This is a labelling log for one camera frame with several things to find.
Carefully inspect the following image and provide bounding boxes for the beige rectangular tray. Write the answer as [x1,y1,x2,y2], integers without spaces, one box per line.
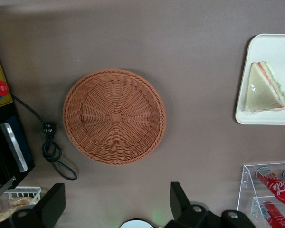
[235,33,285,125]

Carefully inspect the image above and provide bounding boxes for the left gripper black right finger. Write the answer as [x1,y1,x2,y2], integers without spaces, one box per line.
[165,181,223,228]

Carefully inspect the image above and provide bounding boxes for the black knotted cable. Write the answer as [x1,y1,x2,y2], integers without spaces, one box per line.
[12,95,78,181]

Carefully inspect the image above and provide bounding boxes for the triangle sandwich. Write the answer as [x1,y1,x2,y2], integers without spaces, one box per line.
[244,61,285,113]

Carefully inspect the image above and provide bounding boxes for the round brown wicker basket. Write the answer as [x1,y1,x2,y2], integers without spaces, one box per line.
[62,68,167,165]

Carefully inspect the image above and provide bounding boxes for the white wire basket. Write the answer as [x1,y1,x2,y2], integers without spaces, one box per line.
[0,186,42,214]

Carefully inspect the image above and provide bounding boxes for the clear fried snack bag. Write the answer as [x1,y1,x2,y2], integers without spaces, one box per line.
[0,196,38,224]

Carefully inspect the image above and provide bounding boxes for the clear acrylic bottle rack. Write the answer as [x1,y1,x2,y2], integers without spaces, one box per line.
[237,161,285,228]

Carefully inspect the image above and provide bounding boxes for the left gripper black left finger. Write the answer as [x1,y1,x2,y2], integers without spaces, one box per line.
[9,182,67,228]

